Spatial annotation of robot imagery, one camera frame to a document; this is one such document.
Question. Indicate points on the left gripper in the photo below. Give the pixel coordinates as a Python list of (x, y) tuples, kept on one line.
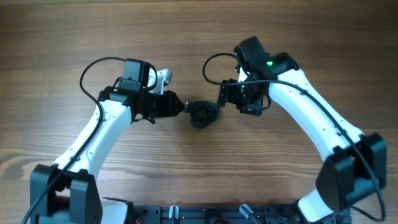
[(160, 104)]

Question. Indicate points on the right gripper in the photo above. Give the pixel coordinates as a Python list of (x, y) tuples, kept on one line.
[(224, 92)]

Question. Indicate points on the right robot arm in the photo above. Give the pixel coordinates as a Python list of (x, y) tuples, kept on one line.
[(354, 164)]

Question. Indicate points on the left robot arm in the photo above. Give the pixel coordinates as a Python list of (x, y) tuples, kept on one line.
[(66, 191)]

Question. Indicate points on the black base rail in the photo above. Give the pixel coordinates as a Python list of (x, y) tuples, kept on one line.
[(269, 214)]

